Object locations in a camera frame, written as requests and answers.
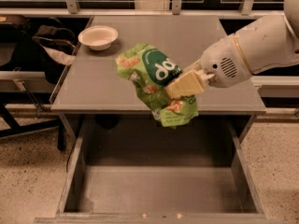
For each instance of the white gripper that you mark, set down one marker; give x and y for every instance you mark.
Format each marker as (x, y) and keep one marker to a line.
(223, 64)

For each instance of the green rice chip bag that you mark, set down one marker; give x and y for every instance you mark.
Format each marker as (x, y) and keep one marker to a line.
(150, 71)

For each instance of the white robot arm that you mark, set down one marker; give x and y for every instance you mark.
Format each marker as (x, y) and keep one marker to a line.
(269, 42)

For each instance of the grey counter cabinet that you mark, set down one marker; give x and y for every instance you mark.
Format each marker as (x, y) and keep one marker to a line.
(92, 85)

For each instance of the open grey top drawer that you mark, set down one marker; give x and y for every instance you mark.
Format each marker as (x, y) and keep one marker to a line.
(132, 171)

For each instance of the dark bag on chair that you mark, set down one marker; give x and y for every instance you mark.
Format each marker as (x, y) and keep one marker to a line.
(41, 46)

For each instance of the white paper bowl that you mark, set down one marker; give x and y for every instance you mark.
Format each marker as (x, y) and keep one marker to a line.
(98, 37)

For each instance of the metal window railing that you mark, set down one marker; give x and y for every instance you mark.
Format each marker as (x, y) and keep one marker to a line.
(223, 9)

